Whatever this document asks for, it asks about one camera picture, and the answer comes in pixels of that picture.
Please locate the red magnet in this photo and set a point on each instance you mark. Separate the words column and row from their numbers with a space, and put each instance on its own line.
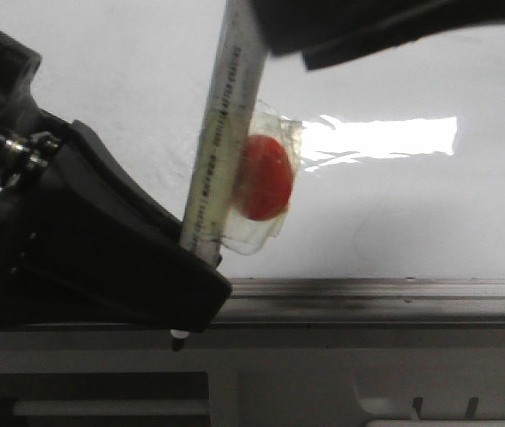
column 264, row 183

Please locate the grey aluminium whiteboard frame rail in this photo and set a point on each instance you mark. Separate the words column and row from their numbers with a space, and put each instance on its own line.
column 364, row 302

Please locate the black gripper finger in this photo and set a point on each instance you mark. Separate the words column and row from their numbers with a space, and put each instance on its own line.
column 329, row 33

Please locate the white black whiteboard marker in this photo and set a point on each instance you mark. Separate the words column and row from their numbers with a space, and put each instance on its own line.
column 236, row 77

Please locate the white whiteboard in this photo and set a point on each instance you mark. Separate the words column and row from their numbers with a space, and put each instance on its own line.
column 403, row 160

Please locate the white plastic marker tray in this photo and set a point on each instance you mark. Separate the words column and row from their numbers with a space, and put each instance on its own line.
column 455, row 397

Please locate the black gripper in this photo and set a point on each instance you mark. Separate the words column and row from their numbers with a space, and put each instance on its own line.
column 80, row 240

